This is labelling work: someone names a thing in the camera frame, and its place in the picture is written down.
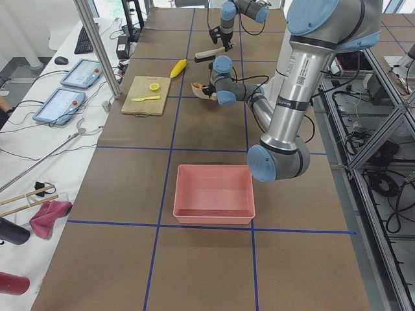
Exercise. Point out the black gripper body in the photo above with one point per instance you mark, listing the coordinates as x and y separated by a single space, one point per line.
207 88
225 34

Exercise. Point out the beige plastic dustpan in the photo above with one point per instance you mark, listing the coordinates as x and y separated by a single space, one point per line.
198 93

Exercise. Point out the tan toy ginger root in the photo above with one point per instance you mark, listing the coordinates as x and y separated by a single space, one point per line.
197 85

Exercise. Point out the beige hand brush black bristles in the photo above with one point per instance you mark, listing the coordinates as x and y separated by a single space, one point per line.
212 54

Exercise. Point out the yellow toy corn cob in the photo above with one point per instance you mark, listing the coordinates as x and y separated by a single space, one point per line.
178 68

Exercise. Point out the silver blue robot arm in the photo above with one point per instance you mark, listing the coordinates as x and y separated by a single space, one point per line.
316 32
255 10

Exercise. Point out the pink plastic bin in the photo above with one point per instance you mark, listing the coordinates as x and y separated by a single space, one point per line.
214 194

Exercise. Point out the yellow plastic toy knife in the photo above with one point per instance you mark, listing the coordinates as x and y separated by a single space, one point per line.
141 99

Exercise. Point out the yellow toy lemon slices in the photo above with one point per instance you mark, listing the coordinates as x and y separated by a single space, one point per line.
154 87

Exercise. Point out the wooden cutting board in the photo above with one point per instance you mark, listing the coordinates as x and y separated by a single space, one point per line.
139 88

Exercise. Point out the black power supply box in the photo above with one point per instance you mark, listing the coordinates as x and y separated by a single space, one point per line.
124 48

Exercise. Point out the far blue teach pendant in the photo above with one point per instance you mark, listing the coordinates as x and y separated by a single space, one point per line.
83 75

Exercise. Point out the blue teach pendant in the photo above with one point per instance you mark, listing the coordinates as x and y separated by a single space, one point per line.
83 75
59 108

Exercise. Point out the black keyboard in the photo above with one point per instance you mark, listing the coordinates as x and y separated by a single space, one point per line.
83 45

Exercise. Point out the metal grabber pole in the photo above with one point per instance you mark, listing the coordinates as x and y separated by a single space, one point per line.
81 131

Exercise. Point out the near blue teach pendant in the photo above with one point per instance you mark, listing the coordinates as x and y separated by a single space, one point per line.
59 108

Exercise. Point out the black computer mouse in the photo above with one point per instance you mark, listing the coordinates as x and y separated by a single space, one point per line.
60 60

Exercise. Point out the wooden sticks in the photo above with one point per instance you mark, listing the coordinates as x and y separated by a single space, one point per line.
28 200

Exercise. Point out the maroon cloth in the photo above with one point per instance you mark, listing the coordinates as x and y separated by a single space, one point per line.
42 222

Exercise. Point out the black bottle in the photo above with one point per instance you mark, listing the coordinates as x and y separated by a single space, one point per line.
13 233

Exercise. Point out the red bottle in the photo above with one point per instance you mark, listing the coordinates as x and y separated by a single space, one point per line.
14 284

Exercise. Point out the aluminium frame post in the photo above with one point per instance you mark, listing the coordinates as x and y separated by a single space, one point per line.
86 17

